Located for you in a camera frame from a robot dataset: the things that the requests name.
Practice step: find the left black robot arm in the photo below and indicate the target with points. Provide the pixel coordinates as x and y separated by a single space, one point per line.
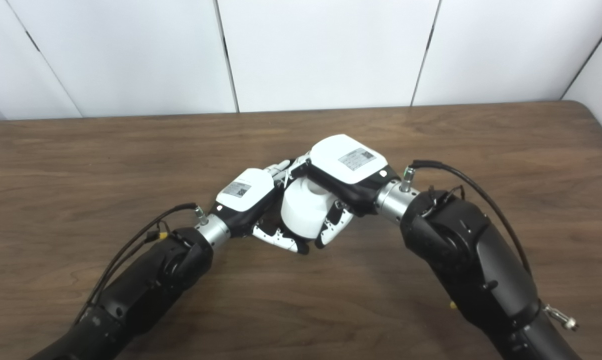
141 290

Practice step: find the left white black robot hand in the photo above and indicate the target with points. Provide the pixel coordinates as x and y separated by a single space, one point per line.
243 190

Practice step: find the round white plastic piece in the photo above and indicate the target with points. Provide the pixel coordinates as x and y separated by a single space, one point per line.
303 212

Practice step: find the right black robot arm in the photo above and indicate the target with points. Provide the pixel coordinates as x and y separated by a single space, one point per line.
481 260

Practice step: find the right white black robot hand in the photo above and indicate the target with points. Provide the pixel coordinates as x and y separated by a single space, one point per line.
348 160

